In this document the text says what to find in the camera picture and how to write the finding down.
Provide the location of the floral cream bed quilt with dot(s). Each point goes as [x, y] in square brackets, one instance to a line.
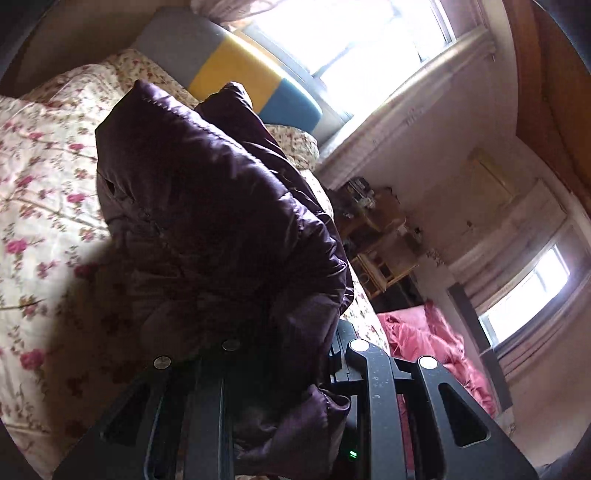
[67, 348]

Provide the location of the grey yellow blue headboard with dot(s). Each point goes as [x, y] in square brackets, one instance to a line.
[202, 57]

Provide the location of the pink floral left curtain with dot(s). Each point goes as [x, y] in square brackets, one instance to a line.
[227, 11]

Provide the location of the small-floral pillow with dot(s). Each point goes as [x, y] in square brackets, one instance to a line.
[129, 65]

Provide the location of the cluttered wooden bedside shelf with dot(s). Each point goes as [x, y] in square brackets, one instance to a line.
[382, 246]

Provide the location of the pink crumpled blanket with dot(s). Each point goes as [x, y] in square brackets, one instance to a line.
[424, 331]

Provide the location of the pink floral right curtain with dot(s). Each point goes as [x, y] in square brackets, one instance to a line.
[360, 140]

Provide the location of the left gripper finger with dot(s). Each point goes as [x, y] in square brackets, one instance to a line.
[339, 370]

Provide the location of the brown wooden wardrobe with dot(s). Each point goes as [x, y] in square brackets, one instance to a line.
[553, 96]

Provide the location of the bright bedroom window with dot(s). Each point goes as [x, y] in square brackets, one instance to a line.
[353, 55]

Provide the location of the purple quilted down jacket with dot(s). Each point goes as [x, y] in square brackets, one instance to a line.
[223, 239]

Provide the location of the pink floral curtain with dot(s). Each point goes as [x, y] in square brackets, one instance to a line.
[227, 11]
[360, 140]

